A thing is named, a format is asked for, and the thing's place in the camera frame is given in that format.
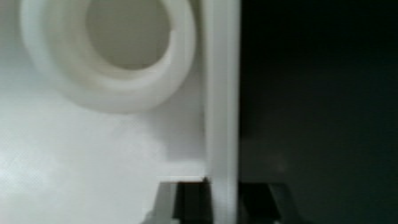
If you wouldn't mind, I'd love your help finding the white square table top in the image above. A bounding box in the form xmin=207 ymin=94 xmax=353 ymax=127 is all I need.
xmin=0 ymin=0 xmax=239 ymax=224

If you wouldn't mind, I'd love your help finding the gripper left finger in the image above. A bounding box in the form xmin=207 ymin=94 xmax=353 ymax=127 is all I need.
xmin=142 ymin=179 xmax=209 ymax=224

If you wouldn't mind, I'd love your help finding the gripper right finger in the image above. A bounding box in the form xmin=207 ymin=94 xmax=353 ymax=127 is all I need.
xmin=238 ymin=183 xmax=296 ymax=224

